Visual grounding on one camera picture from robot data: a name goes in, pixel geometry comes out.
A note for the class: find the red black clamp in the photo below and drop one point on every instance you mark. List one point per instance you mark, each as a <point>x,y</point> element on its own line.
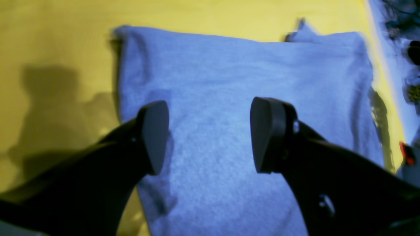
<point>408,155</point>

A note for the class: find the grey t-shirt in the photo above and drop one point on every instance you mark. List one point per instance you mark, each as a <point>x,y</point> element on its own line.
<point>208,185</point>

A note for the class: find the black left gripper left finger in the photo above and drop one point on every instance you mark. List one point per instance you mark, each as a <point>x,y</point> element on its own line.
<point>86,194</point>

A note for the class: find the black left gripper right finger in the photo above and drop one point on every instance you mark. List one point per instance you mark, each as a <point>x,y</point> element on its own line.
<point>339,192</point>

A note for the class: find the yellow table cloth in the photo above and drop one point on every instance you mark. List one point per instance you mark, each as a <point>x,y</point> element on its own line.
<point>71,76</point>

